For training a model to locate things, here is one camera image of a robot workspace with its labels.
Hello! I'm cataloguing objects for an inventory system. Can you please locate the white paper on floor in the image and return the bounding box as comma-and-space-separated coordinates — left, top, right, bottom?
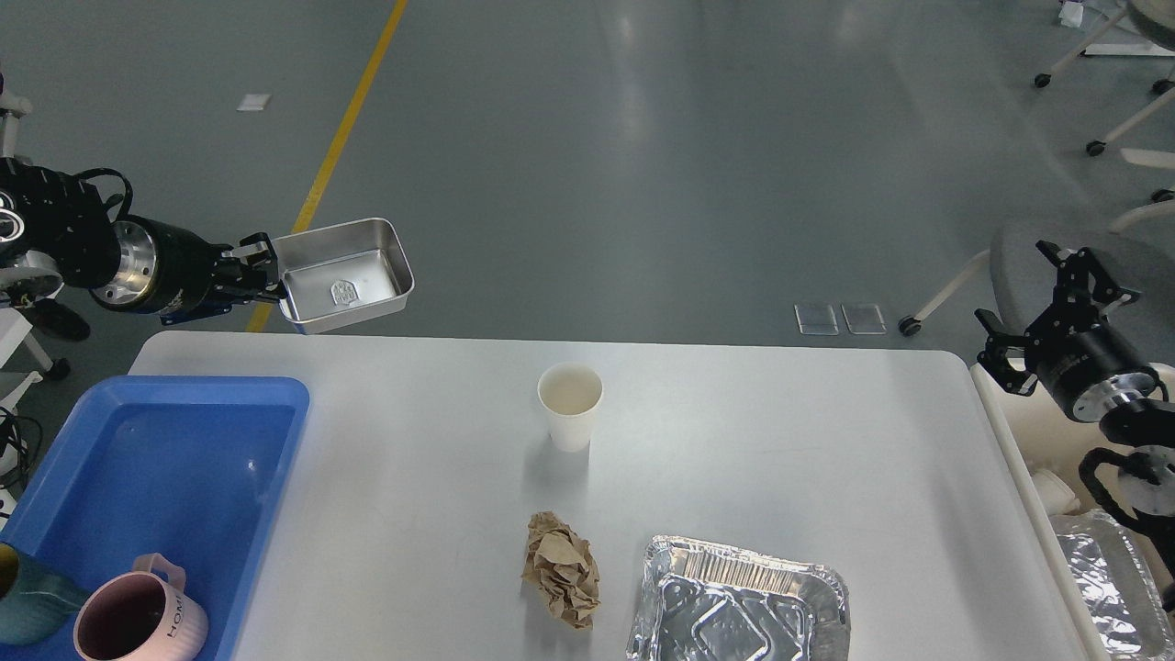
236, 93, 271, 113

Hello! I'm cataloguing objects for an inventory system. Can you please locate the white plastic bin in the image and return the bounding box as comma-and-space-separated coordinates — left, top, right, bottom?
971, 360, 1175, 661

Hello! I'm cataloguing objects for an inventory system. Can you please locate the white chair legs top right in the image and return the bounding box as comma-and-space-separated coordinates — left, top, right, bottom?
1033, 0, 1175, 235

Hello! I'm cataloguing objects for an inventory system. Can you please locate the blue plastic tray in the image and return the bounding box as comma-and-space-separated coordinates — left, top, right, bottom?
4, 375, 310, 660

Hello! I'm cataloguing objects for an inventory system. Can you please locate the pink ribbed mug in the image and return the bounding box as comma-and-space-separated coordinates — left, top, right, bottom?
73, 553, 209, 660

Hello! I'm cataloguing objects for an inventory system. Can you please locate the grey office chair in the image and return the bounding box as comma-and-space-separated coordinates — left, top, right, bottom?
898, 220, 1175, 366

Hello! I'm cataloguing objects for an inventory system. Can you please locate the crumpled brown paper ball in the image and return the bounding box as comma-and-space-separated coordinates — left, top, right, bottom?
521, 510, 600, 630

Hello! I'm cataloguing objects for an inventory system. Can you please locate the white paper cup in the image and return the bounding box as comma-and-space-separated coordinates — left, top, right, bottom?
537, 363, 604, 453

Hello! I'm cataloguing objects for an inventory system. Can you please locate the stainless steel square dish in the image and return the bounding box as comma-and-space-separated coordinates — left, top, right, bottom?
271, 218, 415, 333

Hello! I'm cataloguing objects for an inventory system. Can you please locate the right floor outlet plate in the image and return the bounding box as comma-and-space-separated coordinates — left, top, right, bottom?
841, 304, 887, 336

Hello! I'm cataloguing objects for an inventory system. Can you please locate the left floor outlet plate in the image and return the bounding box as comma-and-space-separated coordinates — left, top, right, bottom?
794, 304, 840, 336

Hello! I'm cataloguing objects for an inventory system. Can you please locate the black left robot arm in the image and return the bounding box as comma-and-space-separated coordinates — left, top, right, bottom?
4, 158, 288, 325

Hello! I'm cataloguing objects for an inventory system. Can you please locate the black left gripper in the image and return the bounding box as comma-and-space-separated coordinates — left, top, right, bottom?
90, 217, 286, 325

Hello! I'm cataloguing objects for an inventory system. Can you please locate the teal mug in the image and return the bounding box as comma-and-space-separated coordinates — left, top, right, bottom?
1, 542, 90, 647

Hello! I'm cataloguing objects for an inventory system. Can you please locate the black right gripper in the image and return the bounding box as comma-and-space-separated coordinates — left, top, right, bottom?
974, 241, 1159, 423

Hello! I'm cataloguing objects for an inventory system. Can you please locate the floor outlet plate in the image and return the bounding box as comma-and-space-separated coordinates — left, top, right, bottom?
794, 304, 840, 336
841, 304, 887, 336

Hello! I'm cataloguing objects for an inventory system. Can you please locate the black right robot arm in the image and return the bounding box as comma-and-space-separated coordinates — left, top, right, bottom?
975, 240, 1174, 569

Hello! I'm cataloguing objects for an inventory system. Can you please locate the aluminium foil tray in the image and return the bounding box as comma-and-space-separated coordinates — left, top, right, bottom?
626, 534, 851, 660

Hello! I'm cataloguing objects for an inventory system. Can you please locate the small white cup in bin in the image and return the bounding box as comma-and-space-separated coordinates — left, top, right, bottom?
1030, 470, 1081, 515

